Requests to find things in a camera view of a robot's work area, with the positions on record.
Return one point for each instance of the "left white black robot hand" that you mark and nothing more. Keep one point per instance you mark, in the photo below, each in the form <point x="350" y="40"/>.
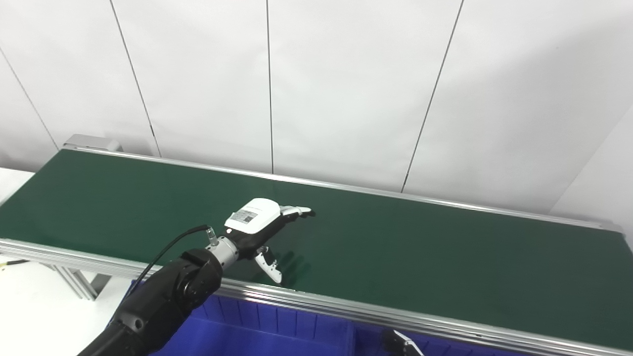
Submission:
<point x="254" y="215"/>

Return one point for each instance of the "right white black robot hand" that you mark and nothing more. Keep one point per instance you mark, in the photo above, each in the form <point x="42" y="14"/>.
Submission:
<point x="400" y="346"/>

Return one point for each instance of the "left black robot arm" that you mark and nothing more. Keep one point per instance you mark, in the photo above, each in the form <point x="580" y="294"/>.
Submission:
<point x="168" y="296"/>

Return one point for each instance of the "blue plastic bin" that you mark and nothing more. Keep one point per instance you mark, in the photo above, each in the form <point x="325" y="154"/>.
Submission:
<point x="257" y="331"/>
<point x="371" y="341"/>

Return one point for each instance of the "grey conveyor motor housing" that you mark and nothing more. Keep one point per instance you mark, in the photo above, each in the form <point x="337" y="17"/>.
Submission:
<point x="91" y="143"/>

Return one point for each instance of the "aluminium conveyor leg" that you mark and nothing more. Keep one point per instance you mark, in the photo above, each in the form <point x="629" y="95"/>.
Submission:
<point x="74" y="282"/>

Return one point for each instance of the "green conveyor belt aluminium frame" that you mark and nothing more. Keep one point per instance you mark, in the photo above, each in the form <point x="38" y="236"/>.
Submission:
<point x="395" y="237"/>

